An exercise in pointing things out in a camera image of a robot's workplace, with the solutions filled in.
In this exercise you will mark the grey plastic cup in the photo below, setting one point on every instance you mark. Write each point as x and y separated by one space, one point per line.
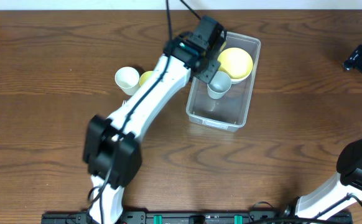
219 85

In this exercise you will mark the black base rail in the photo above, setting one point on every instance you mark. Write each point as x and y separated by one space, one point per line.
142 217

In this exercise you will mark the yellow plastic bowl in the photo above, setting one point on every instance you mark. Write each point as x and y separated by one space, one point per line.
236 62

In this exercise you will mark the white plastic cup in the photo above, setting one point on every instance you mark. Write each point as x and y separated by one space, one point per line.
127 78

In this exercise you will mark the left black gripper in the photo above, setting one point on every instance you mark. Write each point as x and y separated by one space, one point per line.
208 71

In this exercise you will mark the white plastic bowl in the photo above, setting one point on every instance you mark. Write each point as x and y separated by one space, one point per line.
238 80

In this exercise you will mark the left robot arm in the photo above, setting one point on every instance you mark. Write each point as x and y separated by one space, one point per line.
112 148

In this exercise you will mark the clear plastic storage container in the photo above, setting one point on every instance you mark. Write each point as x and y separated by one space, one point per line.
229 112

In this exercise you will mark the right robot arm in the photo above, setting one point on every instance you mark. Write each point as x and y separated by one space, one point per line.
345 186

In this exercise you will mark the yellow plastic cup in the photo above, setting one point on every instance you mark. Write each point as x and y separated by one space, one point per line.
144 77

